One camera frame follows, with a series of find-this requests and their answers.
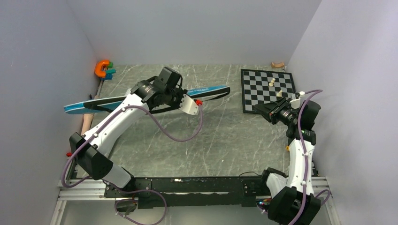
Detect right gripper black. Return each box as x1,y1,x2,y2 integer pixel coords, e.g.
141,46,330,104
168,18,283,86
254,97,299,126

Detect blue racket carry bag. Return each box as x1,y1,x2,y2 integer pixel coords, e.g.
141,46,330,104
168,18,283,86
63,85,230,114

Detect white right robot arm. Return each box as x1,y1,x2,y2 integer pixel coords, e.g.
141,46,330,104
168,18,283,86
255,98,321,225

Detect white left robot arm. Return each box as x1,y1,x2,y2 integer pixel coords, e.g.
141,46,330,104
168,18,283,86
96,64,290,177

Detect beige chess pawn front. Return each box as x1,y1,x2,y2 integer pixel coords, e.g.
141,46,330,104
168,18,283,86
276,90,283,97

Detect beige chess pawn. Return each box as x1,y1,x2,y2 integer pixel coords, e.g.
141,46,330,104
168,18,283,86
276,90,283,97
268,78,276,87

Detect black white chessboard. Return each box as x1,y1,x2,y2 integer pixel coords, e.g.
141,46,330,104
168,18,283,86
240,69,296,114

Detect beige chess pawn rear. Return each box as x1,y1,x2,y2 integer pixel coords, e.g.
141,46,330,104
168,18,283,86
268,78,276,87

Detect wooden arch block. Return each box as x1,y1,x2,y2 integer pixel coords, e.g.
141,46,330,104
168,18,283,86
271,62,285,68

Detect green teal toy blocks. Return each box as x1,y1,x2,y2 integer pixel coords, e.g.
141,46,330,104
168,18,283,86
100,62,116,80

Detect orange letter C toy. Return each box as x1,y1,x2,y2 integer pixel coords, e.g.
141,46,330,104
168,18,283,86
94,60,110,78

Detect beige toy microphone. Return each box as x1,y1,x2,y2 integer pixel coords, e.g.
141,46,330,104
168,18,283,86
81,113,94,135

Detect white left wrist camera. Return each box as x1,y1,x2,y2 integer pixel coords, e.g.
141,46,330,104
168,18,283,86
178,94,199,115

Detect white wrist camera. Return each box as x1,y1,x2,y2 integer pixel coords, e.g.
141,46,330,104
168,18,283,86
178,94,199,115
289,91,306,109

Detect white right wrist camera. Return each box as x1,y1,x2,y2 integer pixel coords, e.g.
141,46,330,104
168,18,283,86
289,91,306,109

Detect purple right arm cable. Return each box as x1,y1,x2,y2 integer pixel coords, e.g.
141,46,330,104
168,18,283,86
256,89,332,225

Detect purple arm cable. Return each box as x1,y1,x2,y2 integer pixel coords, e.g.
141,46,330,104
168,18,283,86
256,89,332,225
61,104,204,225

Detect wooden handled tool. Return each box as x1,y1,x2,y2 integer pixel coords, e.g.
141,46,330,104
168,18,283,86
89,80,104,100

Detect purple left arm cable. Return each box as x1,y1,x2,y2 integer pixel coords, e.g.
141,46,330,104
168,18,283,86
61,104,204,225

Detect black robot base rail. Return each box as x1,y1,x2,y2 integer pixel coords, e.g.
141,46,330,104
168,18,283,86
104,175,271,209

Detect aluminium frame rail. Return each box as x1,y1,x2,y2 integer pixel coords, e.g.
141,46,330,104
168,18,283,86
49,155,343,225

